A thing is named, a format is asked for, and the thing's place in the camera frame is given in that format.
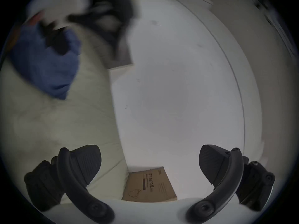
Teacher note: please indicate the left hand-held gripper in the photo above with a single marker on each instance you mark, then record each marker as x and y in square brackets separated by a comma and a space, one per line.
[58, 1]

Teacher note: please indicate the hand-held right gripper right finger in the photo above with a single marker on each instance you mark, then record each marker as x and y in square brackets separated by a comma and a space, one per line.
[224, 178]

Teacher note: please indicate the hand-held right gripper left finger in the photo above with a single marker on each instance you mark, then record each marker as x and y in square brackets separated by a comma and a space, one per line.
[77, 185]

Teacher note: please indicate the dark blue shirt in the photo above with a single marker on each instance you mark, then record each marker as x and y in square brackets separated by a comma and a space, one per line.
[46, 66]

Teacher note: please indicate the person's legs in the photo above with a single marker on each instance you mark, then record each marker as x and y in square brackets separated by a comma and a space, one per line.
[116, 15]

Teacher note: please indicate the bed with pale sheet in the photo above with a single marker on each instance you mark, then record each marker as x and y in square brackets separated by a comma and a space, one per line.
[70, 120]

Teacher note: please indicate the brown cardboard carton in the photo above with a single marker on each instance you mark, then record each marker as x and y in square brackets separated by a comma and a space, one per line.
[149, 185]

